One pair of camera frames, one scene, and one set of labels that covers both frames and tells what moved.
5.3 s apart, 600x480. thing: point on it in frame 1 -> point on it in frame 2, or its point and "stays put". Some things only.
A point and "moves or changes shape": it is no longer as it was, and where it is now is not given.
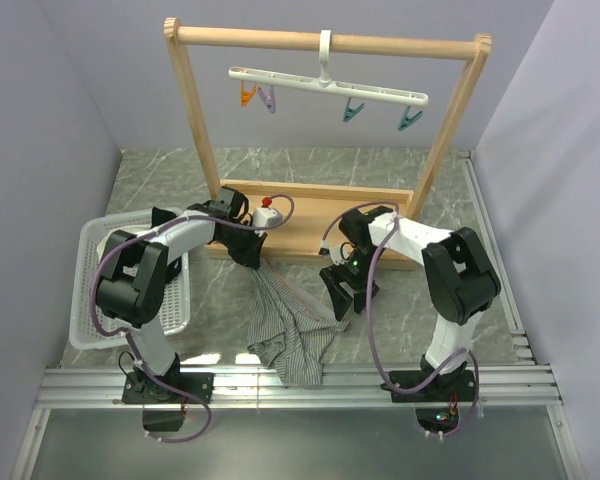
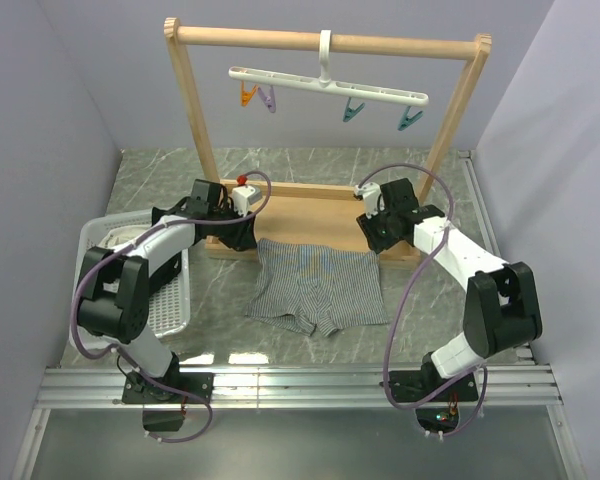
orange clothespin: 246,96 stays put
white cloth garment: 128,230 stays put
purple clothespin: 269,101 stays put
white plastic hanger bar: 323,81 stays put
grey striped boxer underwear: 288,330 moves or changes shape
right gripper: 333,276 -> 374,241
